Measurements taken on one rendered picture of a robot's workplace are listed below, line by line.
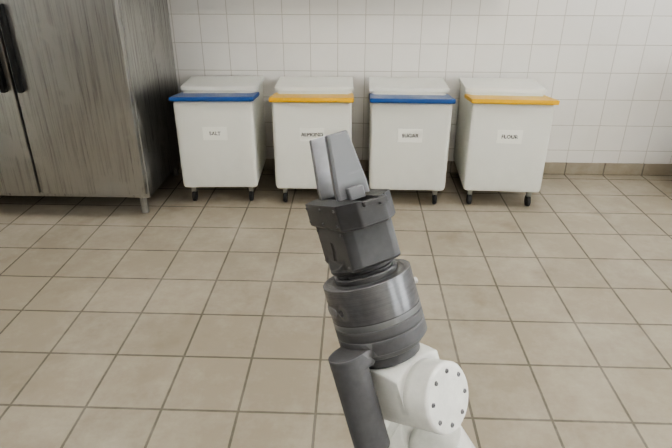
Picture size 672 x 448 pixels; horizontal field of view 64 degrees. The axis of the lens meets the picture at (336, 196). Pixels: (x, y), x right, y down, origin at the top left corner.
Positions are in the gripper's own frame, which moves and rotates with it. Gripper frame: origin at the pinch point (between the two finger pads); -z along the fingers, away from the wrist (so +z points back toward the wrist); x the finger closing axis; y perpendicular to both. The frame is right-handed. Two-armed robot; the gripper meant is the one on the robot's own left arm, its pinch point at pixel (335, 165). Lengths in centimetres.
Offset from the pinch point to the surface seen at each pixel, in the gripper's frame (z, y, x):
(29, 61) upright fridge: -92, 53, -309
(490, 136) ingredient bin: 26, -198, -247
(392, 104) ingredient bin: -11, -144, -263
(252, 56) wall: -74, -87, -349
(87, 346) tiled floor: 58, 59, -217
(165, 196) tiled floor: 7, 2, -360
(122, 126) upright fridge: -42, 15, -306
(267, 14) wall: -98, -102, -333
